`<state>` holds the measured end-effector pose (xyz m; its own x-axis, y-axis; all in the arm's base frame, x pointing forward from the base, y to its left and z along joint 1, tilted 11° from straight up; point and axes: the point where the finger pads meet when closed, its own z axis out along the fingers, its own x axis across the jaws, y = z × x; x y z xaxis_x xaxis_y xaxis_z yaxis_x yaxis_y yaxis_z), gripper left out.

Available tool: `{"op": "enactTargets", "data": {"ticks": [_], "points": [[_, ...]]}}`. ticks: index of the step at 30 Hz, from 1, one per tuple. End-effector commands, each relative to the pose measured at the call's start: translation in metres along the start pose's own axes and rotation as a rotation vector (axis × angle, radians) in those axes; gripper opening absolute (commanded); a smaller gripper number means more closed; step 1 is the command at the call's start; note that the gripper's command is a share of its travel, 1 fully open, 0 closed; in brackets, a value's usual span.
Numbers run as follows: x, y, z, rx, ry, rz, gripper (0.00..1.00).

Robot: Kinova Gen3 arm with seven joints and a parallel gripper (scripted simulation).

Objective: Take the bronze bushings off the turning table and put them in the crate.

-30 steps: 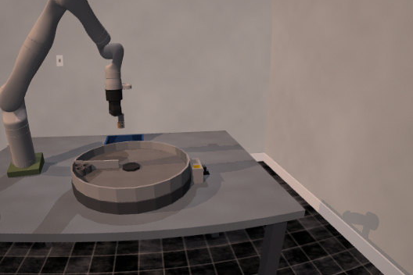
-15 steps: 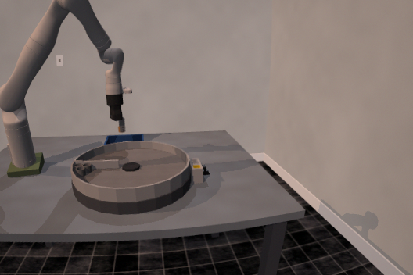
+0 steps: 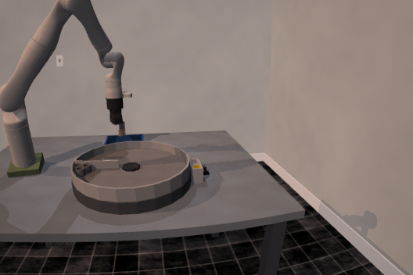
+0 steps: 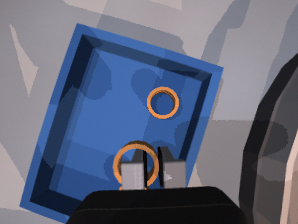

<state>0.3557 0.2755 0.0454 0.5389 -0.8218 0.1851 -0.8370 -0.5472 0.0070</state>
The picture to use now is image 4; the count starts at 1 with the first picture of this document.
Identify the blue open crate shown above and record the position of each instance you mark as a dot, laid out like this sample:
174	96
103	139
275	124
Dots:
99	104

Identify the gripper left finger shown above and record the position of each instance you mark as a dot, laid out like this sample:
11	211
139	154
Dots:
134	172

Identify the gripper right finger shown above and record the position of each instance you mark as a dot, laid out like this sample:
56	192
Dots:
172	172

